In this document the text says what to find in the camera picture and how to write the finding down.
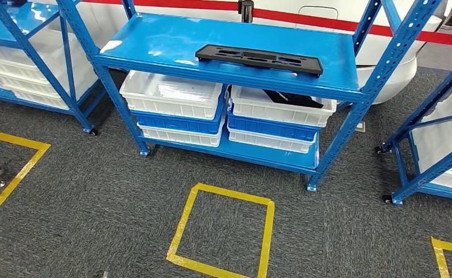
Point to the black long plastic part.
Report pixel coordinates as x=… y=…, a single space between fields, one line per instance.
x=295 y=99

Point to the black flat plastic part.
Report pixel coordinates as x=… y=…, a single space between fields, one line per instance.
x=258 y=59

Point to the large blue shelf rack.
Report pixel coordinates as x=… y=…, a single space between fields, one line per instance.
x=153 y=42

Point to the blue plastic bin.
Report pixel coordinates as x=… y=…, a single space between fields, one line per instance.
x=272 y=129
x=180 y=123

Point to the yellow floor tape square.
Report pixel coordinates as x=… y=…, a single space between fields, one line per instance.
x=266 y=238
x=18 y=172

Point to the small white floor card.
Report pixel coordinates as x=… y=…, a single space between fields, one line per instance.
x=360 y=127

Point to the red barrier belt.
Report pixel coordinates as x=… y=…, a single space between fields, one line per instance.
x=306 y=21

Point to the white large curved panel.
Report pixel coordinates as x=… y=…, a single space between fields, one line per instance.
x=387 y=80

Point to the blue wheeled rack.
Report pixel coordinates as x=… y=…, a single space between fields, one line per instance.
x=433 y=172

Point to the black barrier post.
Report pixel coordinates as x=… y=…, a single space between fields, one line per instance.
x=246 y=9

